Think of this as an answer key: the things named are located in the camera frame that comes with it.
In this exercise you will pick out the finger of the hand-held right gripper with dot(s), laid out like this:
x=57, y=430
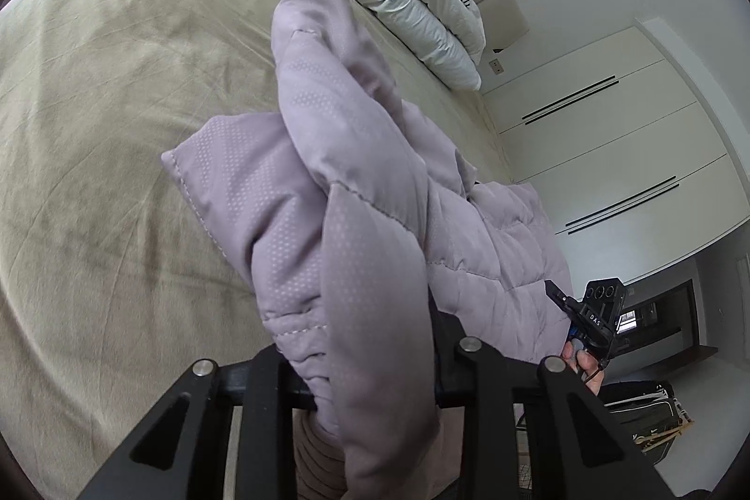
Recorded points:
x=558, y=296

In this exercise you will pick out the bed with beige sheet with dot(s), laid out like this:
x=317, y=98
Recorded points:
x=117, y=125

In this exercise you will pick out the dark wooden cabinet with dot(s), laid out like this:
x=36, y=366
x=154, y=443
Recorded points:
x=674, y=324

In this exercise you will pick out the person's right hand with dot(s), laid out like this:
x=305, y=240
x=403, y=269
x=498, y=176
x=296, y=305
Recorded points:
x=589, y=377

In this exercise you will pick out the wall power socket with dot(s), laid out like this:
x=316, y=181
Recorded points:
x=496, y=66

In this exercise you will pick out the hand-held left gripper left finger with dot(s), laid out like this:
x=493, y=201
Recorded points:
x=263, y=388

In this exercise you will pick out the black bag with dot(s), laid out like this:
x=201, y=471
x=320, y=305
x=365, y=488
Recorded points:
x=644, y=412

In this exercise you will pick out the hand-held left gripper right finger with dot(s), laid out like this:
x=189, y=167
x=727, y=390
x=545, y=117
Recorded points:
x=469, y=377

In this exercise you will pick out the white built-in wardrobe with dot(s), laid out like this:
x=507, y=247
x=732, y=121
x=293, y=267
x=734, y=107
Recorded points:
x=615, y=137

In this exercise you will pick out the mauve quilted down jacket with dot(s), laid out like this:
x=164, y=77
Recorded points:
x=351, y=219

